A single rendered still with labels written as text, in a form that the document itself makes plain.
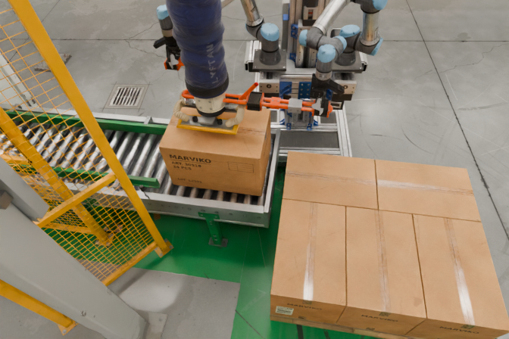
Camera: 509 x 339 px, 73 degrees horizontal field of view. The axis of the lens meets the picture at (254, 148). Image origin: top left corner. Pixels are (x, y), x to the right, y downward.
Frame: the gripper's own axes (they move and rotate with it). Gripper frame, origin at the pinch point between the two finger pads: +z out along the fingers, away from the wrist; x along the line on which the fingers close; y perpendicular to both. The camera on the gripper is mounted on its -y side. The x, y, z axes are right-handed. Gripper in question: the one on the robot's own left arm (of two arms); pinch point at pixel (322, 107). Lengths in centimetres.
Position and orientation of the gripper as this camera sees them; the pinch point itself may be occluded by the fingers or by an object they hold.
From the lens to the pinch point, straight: 184.1
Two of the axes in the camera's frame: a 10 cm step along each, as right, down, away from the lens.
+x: -2.1, 7.6, -6.2
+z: 0.3, 6.4, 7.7
